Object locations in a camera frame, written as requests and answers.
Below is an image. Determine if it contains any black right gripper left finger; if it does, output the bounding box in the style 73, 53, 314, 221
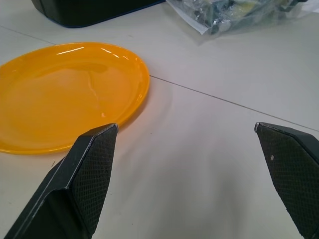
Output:
4, 123, 119, 239

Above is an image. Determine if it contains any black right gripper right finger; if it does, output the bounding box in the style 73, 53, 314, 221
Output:
254, 121, 319, 239

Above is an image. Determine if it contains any orange plastic plate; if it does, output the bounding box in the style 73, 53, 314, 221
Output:
0, 41, 151, 155

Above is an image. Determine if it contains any clear plastic bag of parts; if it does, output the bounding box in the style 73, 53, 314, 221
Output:
165, 0, 319, 35

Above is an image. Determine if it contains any black plastic bin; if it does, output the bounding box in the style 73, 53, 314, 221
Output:
31, 0, 166, 28

